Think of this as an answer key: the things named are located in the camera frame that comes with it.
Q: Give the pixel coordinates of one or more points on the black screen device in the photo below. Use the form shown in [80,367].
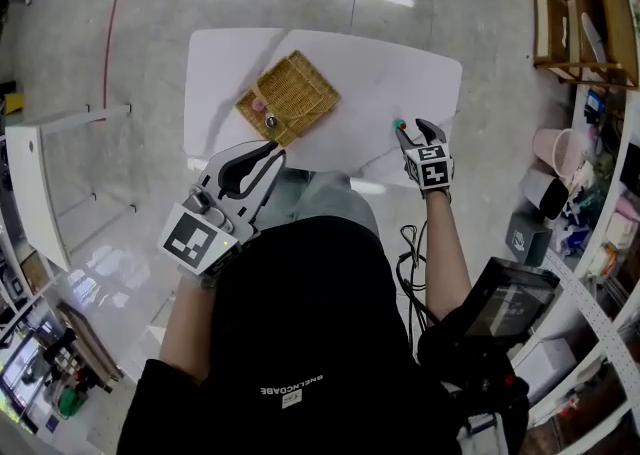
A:
[510,300]

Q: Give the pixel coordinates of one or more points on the small pink round object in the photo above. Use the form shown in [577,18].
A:
[259,104]

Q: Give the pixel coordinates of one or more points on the small silver round object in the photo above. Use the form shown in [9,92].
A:
[270,120]

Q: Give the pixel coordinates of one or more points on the person's right forearm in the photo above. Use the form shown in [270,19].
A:
[447,263]

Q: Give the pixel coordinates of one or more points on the person's left forearm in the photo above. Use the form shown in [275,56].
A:
[187,328]

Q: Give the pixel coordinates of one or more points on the pink waste basket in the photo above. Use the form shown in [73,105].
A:
[557,150]

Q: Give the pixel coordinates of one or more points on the white plate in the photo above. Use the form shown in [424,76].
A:
[594,38]

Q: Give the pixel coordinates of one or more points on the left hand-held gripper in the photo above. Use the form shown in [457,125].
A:
[187,240]

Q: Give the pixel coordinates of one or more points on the dark printed box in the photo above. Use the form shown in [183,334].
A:
[527,240]

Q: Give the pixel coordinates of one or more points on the woven wicker basket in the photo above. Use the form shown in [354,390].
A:
[300,88]

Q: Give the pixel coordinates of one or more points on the white metal shelving unit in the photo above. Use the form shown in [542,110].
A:
[585,293]

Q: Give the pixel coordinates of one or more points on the white cardboard box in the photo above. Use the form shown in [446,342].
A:
[545,368]

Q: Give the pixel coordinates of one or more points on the white and black cylinder appliance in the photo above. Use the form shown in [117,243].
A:
[545,195]

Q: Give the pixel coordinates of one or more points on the white metal-legged desk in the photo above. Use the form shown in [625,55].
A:
[35,183]

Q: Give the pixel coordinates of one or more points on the person's black shirt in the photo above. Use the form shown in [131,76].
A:
[300,343]

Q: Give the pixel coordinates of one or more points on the wooden shelf trolley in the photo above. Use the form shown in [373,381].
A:
[612,18]

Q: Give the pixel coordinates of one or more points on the small green and red object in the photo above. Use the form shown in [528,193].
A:
[400,124]

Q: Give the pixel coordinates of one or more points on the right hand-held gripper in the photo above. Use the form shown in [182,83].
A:
[432,170]

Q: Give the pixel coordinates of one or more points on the black equipment pack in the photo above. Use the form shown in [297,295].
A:
[475,393]

